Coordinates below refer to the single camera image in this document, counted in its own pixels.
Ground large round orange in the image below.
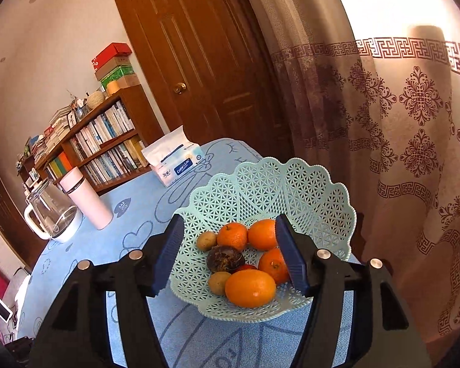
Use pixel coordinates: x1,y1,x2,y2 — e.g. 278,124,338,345
258,247,290,285

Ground oval orange fruit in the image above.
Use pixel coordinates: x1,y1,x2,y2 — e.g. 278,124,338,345
225,269,277,308

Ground brown longan fruit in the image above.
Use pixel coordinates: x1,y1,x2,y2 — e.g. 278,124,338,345
208,272,231,296
196,231,217,252

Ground red cherry tomato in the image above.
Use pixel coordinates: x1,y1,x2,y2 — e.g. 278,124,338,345
235,264,257,272

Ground pale orange round fruit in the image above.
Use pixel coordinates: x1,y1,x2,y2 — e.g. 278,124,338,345
247,218,278,251

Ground dark purple passion fruit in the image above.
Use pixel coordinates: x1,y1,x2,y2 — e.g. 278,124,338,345
206,245,246,273

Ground small mandarin orange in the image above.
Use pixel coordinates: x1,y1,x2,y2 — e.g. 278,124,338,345
217,223,248,252

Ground white tablet device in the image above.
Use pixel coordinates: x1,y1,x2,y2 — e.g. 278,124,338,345
0,298,13,323

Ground light blue patterned tablecloth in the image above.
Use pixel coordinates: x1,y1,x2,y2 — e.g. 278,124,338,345
20,139,356,367

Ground dark hallway door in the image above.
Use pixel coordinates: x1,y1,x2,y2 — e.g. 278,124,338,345
0,177,46,269

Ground pink thermos bottle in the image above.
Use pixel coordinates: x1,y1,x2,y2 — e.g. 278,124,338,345
59,167,113,230

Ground mint lattice fruit basket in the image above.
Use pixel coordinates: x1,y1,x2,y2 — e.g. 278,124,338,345
169,157,356,323

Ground wooden bookshelf with books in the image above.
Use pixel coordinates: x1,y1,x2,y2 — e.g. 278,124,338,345
35,85,163,195

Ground white tissue pack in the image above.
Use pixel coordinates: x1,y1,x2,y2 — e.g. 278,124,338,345
142,125,205,187

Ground woven round basket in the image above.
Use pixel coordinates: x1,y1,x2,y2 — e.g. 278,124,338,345
86,90,105,110

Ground patterned beige curtain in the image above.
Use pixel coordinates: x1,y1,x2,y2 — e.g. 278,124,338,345
250,0,460,344

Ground stacked coloured boxes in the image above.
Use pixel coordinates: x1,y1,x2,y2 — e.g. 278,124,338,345
91,42,140,94

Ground brown wooden door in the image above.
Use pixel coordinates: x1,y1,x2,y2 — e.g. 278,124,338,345
114,0,294,161

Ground glass kettle white handle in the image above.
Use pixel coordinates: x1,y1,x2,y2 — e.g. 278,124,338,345
24,178,83,243

